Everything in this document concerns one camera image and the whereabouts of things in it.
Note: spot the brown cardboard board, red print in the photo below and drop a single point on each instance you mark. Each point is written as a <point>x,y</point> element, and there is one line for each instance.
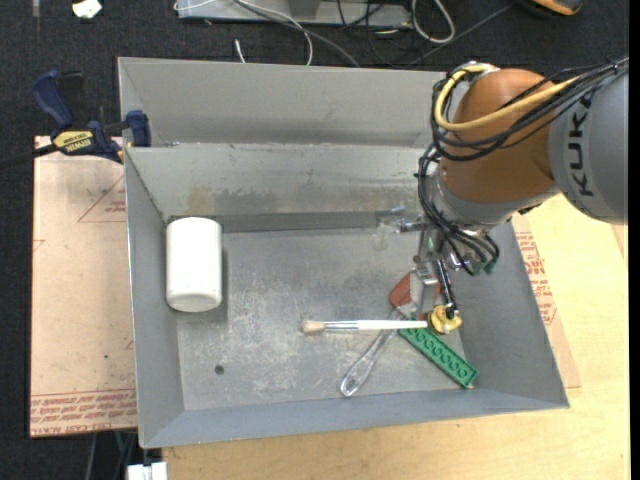
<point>80,278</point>

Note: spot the grey metal bin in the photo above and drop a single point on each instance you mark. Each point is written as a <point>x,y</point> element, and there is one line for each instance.
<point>300,278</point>

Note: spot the red-brown flat block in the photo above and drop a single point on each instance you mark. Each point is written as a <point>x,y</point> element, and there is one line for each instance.
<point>401,293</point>

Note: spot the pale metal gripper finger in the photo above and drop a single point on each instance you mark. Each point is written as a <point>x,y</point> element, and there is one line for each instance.
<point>426,293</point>
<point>400,227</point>

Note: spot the clear plastic spoon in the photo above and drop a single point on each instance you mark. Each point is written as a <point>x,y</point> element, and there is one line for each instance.
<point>367,360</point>

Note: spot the yellow toy duck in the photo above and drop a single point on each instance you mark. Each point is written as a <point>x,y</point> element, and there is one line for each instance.
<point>442,324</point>

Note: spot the green flat block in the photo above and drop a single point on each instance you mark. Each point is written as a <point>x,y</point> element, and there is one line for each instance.
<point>442,355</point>

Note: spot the white plastic cup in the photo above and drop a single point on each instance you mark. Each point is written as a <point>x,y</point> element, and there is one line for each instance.
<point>194,263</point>

